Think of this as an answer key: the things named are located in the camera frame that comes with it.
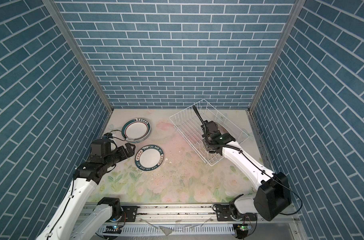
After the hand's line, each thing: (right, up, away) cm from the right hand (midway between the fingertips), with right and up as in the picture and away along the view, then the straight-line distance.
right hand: (211, 137), depth 84 cm
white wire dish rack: (-14, +7, +27) cm, 31 cm away
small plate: (-38, -14, +10) cm, 42 cm away
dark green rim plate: (-52, +3, +24) cm, 57 cm away
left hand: (-44, -5, -6) cm, 45 cm away
